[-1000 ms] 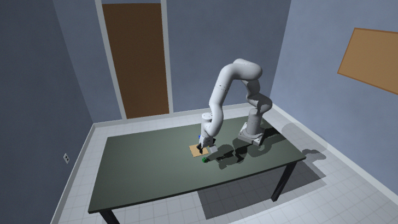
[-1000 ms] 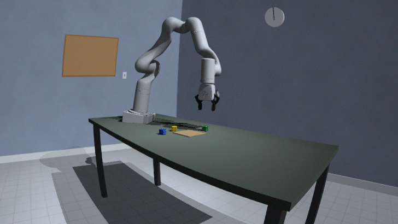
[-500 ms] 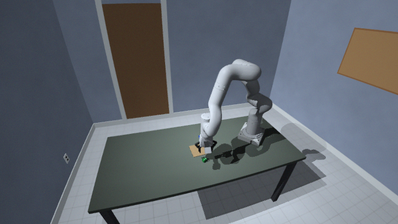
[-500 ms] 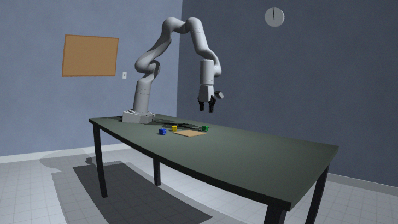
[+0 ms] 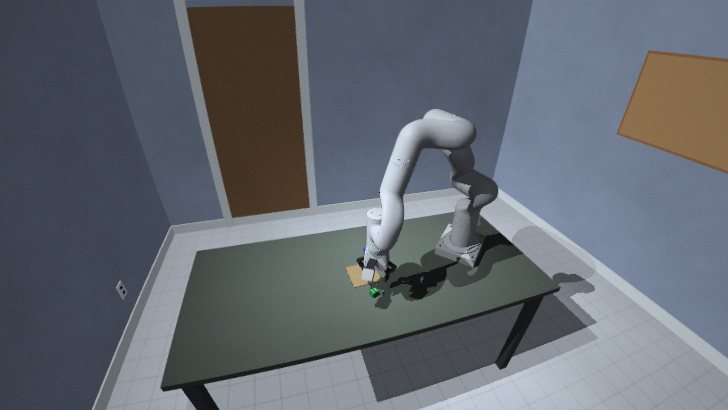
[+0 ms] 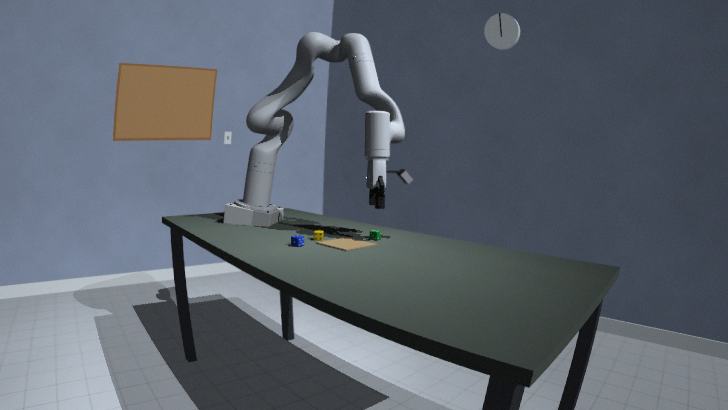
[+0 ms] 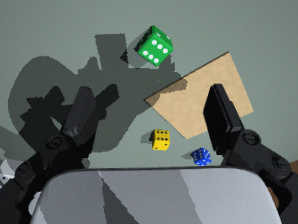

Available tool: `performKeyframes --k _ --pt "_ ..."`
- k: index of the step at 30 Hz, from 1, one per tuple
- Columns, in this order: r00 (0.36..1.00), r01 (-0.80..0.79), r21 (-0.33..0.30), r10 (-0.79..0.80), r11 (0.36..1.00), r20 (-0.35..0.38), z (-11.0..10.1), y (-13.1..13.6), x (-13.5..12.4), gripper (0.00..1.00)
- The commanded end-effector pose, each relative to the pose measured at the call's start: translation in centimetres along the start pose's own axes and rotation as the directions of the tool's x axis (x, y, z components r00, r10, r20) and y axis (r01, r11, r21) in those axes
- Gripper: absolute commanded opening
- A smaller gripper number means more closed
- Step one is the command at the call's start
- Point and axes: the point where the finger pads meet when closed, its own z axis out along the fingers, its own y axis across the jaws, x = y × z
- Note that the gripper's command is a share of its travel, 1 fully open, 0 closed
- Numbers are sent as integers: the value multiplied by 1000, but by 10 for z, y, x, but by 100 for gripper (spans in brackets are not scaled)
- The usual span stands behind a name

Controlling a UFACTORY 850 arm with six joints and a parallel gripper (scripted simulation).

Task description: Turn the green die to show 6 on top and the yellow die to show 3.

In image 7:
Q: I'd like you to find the yellow die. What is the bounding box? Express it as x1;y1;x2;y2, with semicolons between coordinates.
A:
152;130;170;150

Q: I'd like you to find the tan flat mat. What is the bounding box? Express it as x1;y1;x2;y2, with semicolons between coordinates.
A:
145;51;254;139

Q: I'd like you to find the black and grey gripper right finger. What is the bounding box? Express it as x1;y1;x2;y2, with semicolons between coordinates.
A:
203;84;298;224

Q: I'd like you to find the blue die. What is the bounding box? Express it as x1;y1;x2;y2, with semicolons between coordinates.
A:
193;148;211;166

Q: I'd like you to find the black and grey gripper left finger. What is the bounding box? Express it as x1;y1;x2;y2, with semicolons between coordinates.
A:
0;86;100;224

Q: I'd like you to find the green die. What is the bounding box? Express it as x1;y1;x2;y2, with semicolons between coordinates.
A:
138;25;173;66

